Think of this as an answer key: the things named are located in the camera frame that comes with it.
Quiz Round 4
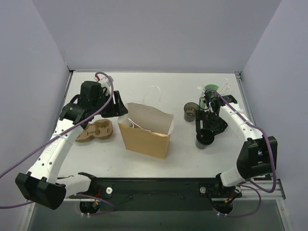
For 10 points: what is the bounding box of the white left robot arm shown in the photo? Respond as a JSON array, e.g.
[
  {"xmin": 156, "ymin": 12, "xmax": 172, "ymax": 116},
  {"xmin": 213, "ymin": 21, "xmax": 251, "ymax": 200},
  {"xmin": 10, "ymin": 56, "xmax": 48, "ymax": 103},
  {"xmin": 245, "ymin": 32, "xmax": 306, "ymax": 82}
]
[{"xmin": 15, "ymin": 80, "xmax": 128, "ymax": 210}]

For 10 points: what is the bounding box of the brown pulp cup carrier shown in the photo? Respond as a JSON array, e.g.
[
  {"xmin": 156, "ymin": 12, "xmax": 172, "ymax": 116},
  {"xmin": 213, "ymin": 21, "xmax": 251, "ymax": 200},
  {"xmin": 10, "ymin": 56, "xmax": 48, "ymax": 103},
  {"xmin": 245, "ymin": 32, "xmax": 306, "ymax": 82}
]
[{"xmin": 76, "ymin": 119, "xmax": 113, "ymax": 142}]

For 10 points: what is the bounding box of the brown paper bag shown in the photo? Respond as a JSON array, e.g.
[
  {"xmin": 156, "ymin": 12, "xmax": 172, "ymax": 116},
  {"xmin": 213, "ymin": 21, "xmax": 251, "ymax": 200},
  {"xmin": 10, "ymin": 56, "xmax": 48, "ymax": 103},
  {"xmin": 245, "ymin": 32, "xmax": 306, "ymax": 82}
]
[{"xmin": 117, "ymin": 98, "xmax": 174, "ymax": 159}]

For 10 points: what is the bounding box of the green plastic straw holder cup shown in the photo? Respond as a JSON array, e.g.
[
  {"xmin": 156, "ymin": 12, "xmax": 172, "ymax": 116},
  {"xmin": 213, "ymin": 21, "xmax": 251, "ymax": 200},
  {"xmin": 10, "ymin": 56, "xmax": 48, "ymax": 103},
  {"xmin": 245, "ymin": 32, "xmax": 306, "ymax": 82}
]
[{"xmin": 199, "ymin": 84, "xmax": 219, "ymax": 109}]

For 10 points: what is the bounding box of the black paper coffee cup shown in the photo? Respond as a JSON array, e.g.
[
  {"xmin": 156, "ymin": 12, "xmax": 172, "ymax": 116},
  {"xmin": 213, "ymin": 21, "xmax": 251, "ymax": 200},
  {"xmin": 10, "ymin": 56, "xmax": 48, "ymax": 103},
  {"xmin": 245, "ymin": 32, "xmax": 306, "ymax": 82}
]
[{"xmin": 195, "ymin": 139, "xmax": 212, "ymax": 149}]

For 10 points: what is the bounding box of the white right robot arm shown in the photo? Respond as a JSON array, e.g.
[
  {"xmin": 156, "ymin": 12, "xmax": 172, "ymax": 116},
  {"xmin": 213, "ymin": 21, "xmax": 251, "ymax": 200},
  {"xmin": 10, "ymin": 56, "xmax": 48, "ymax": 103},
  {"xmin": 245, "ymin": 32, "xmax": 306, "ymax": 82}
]
[{"xmin": 195, "ymin": 89, "xmax": 278, "ymax": 196}]

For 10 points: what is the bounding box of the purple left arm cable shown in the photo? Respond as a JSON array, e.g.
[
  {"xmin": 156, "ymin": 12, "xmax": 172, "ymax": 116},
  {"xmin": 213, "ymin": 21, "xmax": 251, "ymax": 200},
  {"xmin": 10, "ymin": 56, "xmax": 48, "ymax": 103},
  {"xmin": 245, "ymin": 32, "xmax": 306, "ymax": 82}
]
[{"xmin": 0, "ymin": 71, "xmax": 116, "ymax": 216}]

